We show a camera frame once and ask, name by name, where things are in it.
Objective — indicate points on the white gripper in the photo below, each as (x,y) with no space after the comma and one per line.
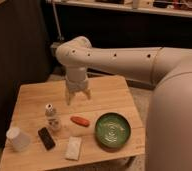
(76,81)

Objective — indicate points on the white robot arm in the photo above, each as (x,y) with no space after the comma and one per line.
(169,120)

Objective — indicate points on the clear plastic bottle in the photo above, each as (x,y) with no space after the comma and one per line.
(52,117)

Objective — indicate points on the orange carrot toy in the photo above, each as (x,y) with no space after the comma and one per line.
(80,121)

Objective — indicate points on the wooden table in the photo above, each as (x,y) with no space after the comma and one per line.
(108,94)

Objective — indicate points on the green round plate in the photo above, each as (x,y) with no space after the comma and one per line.
(112,130)

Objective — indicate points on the white sponge block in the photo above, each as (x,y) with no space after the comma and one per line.
(73,148)

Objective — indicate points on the black phone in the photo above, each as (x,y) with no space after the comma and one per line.
(46,138)

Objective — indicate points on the white plastic cup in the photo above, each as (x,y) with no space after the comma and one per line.
(18,139)

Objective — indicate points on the wooden shelf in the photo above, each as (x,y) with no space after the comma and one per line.
(142,8)

